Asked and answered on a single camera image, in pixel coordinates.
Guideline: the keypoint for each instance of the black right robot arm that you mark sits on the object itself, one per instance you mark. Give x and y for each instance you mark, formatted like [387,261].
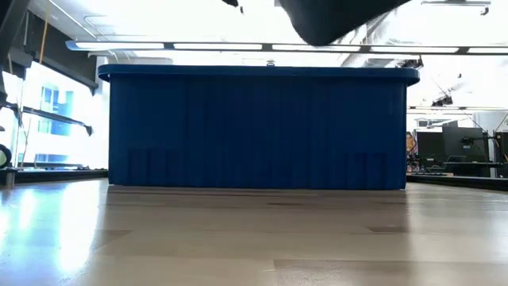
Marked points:
[329,20]

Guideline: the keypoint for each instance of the blue plastic bin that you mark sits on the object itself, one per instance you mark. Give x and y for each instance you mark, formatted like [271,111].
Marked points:
[254,127]

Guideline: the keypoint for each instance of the black computer monitor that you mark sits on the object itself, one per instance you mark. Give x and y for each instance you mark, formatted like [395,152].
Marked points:
[462,145]
[430,145]

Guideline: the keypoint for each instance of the black ceiling-mounted device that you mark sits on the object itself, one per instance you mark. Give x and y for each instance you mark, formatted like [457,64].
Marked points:
[412,62]

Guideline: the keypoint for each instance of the round black and white object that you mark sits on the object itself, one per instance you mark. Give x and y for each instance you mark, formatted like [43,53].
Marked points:
[5,156]

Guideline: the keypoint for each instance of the colourful wall poster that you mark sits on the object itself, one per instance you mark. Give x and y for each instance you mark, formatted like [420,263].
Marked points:
[411,144]

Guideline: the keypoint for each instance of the dark window frame beam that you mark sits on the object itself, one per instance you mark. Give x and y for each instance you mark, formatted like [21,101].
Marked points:
[59,65]
[55,117]

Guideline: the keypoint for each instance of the black table edge rail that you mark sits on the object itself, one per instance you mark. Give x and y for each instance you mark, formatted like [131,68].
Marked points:
[456,182]
[55,175]

